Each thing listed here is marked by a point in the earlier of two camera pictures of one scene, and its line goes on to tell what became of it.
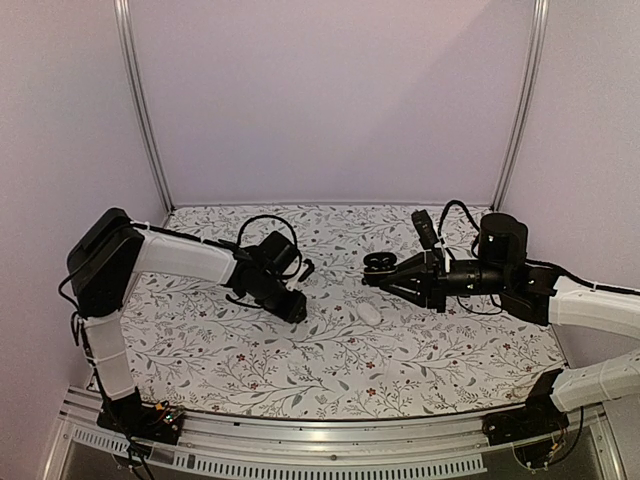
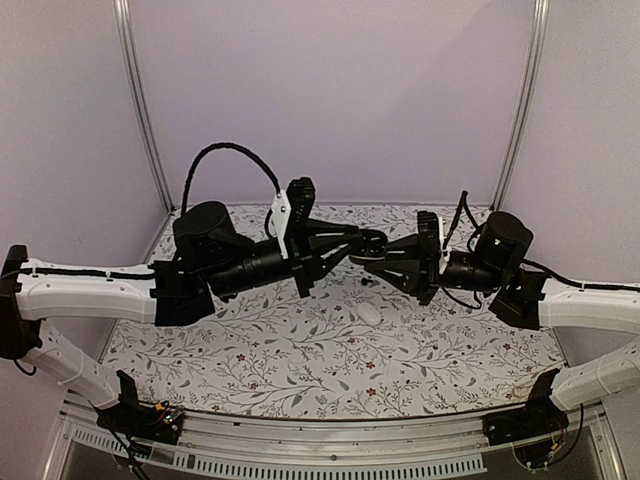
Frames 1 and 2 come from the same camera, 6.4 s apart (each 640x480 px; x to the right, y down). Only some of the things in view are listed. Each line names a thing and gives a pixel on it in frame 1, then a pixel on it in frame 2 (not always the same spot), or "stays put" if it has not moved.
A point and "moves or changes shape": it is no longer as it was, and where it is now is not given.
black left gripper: [291, 311] -> [318, 267]
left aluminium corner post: [139, 84] stays put
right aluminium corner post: [536, 59] stays put
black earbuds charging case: [378, 266] moves or changes shape
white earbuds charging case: [367, 314] stays put
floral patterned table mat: [363, 351] stays put
